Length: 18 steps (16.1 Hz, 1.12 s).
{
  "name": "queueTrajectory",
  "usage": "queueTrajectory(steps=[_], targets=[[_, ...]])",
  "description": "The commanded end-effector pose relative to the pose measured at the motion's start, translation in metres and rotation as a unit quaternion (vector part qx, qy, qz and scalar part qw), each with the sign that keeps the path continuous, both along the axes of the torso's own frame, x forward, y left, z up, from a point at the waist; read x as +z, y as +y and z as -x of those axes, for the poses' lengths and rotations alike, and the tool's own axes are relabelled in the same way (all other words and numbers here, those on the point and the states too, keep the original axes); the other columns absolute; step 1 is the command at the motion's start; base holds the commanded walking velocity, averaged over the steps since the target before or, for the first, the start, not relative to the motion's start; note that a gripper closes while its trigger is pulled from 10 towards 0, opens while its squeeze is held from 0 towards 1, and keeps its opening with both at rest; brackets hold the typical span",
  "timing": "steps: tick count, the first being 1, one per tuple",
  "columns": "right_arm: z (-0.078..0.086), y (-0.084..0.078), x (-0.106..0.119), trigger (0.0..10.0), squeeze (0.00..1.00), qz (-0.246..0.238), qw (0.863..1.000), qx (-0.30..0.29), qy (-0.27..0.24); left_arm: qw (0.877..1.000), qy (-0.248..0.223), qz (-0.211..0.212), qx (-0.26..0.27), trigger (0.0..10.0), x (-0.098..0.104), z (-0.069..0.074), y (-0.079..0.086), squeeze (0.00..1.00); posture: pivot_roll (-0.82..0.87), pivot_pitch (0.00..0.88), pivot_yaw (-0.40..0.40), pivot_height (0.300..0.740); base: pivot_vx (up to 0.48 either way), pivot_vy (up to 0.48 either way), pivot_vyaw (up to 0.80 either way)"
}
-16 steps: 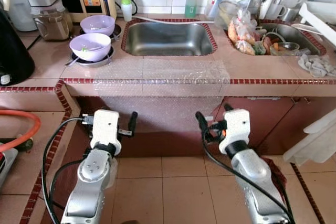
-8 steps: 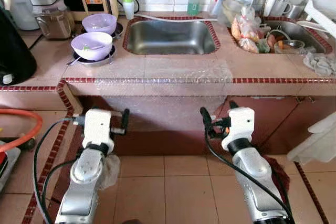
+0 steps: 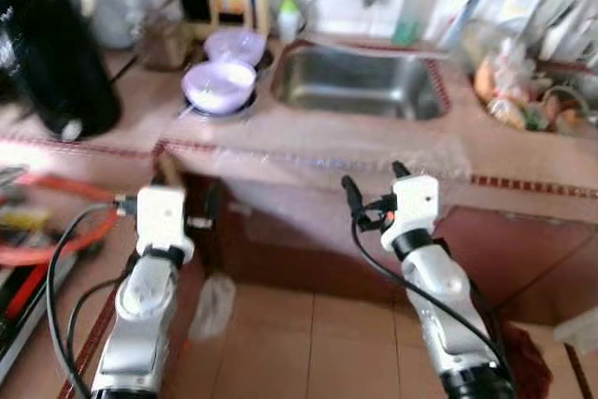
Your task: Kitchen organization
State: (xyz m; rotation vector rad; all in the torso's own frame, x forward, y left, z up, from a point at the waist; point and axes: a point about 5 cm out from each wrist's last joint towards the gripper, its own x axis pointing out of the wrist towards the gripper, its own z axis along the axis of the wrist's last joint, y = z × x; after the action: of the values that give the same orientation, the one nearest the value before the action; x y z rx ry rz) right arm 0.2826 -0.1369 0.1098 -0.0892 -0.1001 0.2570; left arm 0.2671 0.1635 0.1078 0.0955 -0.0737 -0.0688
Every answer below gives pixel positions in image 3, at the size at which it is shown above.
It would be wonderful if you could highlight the dark red cloth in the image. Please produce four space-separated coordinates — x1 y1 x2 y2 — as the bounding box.
500 320 554 399

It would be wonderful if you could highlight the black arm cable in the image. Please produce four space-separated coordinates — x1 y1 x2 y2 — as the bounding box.
351 217 515 391
45 195 141 399

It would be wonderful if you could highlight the brown cabinet door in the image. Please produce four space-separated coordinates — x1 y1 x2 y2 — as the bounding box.
434 207 598 325
222 182 440 305

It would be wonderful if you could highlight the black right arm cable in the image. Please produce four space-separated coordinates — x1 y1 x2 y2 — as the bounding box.
351 217 515 391

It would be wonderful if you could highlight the glass jar of brown powder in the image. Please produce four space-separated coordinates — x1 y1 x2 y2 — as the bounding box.
140 16 197 71

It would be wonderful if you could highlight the red hose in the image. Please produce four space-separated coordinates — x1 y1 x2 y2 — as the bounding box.
0 170 122 269

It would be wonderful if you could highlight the stainless steel sink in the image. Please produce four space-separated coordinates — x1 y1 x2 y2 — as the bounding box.
273 42 449 122

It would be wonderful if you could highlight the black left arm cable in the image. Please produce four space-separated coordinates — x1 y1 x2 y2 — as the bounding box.
45 195 141 399

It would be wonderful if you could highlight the blue-capped green soap bottle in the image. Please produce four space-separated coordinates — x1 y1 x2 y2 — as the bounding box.
392 0 440 45

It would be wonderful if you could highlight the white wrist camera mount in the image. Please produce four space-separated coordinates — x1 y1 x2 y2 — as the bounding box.
392 175 440 236
137 186 194 260

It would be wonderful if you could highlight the dark round plate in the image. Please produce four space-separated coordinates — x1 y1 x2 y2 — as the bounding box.
250 44 278 73

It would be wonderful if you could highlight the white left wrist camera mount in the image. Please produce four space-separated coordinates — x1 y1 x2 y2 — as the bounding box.
137 186 194 260

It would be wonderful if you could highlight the white jar with green lid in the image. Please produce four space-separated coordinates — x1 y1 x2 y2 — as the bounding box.
93 0 141 50

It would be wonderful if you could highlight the purple plastic bowl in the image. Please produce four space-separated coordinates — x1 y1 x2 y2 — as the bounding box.
204 28 267 65
182 61 258 115

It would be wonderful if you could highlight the clear bubble wrap sheet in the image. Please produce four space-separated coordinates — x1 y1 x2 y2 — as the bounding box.
168 133 473 185

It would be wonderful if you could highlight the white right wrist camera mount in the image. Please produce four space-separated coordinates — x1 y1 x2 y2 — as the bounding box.
392 175 440 236

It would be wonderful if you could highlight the large black kettle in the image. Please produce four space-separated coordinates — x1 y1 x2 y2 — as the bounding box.
0 0 122 138

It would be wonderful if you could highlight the small green-capped white bottle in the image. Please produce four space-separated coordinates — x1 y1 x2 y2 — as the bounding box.
278 0 303 43

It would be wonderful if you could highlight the clear hanging plastic bag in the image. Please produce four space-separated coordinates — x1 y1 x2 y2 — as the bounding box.
190 273 236 342

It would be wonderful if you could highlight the clear bag of vegetables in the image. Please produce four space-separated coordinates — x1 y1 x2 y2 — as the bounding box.
472 39 598 134

